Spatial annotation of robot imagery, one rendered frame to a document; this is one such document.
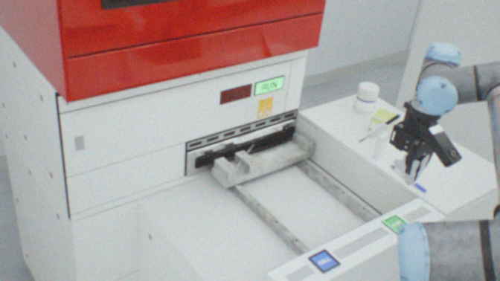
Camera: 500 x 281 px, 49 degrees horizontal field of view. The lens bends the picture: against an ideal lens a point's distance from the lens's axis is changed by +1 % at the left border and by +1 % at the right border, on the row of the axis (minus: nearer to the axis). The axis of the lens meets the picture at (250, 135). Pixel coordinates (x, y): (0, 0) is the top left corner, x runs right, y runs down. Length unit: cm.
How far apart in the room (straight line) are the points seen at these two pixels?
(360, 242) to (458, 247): 56
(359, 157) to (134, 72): 76
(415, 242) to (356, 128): 100
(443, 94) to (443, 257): 37
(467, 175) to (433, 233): 89
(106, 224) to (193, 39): 61
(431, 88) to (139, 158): 85
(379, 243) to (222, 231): 44
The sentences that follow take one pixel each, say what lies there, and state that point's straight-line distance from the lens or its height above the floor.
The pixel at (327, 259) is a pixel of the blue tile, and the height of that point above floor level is 96.
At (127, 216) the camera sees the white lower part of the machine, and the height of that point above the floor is 77.
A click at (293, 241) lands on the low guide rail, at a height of 85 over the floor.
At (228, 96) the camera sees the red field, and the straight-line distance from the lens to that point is 166.
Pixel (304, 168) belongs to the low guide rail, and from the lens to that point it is 184.
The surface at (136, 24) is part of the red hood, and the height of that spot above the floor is 139.
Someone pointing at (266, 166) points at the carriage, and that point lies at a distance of 175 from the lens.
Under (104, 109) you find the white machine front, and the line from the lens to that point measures 147.
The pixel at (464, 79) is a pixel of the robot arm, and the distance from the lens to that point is 116.
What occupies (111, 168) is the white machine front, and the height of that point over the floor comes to 96.
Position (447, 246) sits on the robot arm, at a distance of 90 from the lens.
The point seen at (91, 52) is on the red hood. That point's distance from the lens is 133.
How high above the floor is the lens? 189
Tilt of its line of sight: 32 degrees down
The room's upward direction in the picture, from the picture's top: 6 degrees clockwise
